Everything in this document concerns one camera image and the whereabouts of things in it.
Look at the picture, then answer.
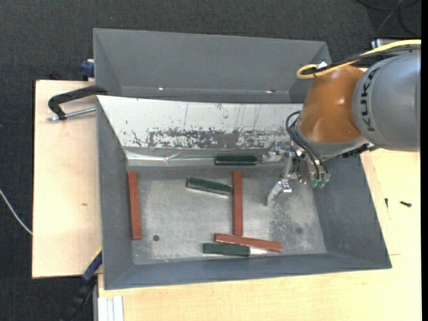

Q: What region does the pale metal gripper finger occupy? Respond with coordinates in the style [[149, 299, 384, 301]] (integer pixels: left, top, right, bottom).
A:
[[263, 146, 287, 163], [266, 181, 293, 207]]

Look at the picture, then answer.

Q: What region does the dark green flat block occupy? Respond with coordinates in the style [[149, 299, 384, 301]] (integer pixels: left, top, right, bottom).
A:
[[213, 155, 259, 167], [185, 177, 233, 195], [202, 242, 251, 257]]

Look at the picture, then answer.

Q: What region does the red-brown flat block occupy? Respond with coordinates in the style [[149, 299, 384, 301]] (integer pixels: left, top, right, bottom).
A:
[[231, 170, 244, 237], [213, 233, 284, 253], [127, 171, 143, 241]]

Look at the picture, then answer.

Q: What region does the grey metal bin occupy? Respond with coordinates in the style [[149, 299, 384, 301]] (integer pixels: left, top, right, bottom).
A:
[[92, 27, 393, 290]]

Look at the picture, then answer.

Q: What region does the pale wood board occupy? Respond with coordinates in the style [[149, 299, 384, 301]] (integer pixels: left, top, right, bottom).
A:
[[31, 79, 103, 279]]

